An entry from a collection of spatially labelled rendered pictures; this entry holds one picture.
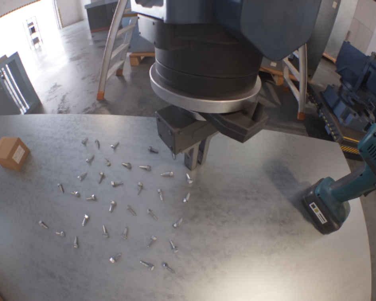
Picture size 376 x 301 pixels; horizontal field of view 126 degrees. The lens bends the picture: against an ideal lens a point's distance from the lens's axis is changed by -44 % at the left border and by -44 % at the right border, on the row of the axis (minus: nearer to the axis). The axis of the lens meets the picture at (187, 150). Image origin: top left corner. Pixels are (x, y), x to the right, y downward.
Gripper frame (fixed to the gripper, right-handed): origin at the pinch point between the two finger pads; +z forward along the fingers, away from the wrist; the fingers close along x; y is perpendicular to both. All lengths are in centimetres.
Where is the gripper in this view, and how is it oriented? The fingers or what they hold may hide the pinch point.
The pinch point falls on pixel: (195, 156)
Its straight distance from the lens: 34.4
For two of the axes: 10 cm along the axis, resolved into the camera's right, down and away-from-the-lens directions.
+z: -0.4, 6.0, 8.0
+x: -8.0, 4.6, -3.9
